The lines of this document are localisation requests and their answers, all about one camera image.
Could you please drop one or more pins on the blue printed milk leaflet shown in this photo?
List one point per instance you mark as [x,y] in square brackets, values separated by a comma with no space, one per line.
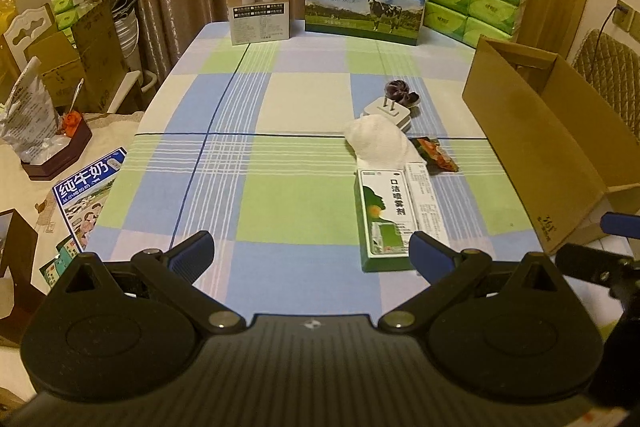
[87,192]

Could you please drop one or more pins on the white crumpled tissue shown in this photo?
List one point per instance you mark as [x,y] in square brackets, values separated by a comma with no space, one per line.
[380,139]

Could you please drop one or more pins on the brown cardboard box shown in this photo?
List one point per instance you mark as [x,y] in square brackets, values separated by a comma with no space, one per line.
[530,137]

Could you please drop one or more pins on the beige product box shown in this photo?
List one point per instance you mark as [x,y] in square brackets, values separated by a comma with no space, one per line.
[260,2]

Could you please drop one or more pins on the white plug adapter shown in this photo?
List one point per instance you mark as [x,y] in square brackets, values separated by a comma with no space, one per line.
[395,117]

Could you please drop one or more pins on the quilted chair back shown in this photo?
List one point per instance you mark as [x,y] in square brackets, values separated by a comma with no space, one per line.
[607,67]

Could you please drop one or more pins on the yellow bag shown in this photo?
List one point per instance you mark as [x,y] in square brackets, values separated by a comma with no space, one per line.
[5,2]

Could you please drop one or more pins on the green white medicine box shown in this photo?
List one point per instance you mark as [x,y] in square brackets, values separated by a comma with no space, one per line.
[382,217]

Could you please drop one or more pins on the small green leaflet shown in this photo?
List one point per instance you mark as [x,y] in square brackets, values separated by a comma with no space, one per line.
[57,267]

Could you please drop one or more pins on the white stool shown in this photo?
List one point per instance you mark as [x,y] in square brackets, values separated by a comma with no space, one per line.
[127,89]

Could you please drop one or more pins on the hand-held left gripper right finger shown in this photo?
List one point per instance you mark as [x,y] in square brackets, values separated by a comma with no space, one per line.
[425,253]

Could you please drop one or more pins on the dark open cardboard box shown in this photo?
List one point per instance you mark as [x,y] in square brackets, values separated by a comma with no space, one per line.
[85,57]

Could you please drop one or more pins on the dark brown box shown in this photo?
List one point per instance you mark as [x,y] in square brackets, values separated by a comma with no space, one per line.
[17,257]

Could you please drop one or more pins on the wall socket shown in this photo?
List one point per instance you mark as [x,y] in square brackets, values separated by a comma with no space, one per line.
[623,14]

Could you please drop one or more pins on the white carved chair back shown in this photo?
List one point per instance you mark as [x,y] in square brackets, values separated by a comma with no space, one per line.
[22,32]

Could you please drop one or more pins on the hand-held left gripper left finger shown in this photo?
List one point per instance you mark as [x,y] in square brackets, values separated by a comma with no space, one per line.
[192,253]

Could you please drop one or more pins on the metal spoon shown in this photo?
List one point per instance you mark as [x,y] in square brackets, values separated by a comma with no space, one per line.
[76,94]

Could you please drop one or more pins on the orange and green snack packet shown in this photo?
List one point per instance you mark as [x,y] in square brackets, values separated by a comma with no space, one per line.
[436,155]

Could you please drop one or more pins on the dark red wooden tray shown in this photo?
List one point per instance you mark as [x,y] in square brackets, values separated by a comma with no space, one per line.
[65,152]

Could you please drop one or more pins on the checked tablecloth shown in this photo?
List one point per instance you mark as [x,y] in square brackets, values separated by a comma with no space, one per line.
[280,167]

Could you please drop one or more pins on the green tissue packet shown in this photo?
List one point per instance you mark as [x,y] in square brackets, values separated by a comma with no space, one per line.
[69,21]
[70,2]

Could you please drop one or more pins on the orange small object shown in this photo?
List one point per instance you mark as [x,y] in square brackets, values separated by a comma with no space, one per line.
[70,123]

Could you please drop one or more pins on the stack of white basins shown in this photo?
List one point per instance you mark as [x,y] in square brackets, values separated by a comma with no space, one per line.
[127,29]

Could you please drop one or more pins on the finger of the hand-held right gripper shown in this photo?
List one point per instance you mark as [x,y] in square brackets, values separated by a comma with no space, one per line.
[585,263]
[621,224]

